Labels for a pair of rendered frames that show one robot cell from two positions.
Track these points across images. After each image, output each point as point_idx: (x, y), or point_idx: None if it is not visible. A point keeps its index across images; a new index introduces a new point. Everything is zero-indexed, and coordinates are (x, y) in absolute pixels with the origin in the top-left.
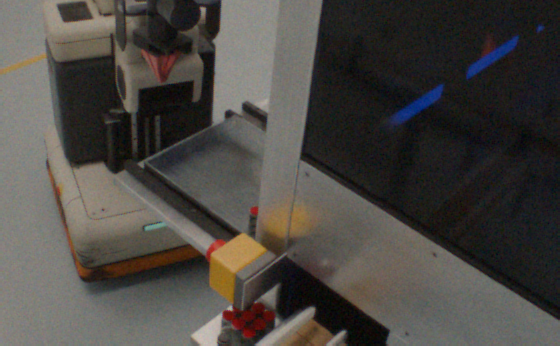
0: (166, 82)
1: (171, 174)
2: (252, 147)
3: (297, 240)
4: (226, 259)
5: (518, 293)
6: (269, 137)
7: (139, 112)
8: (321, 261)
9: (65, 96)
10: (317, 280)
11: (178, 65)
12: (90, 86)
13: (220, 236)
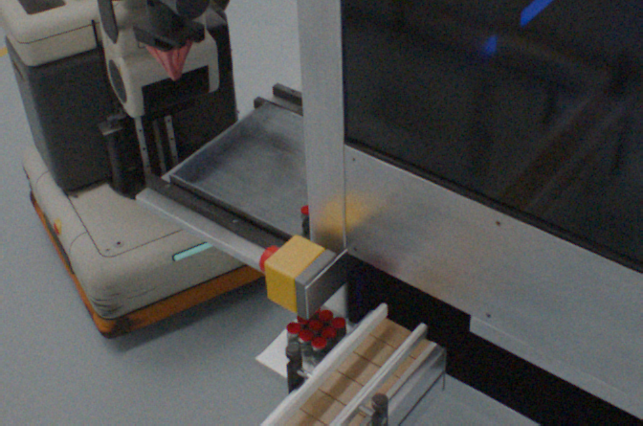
0: None
1: (203, 184)
2: (292, 138)
3: (356, 233)
4: (282, 265)
5: (590, 250)
6: (308, 126)
7: (145, 115)
8: (385, 251)
9: (46, 108)
10: (387, 276)
11: None
12: (77, 91)
13: (271, 245)
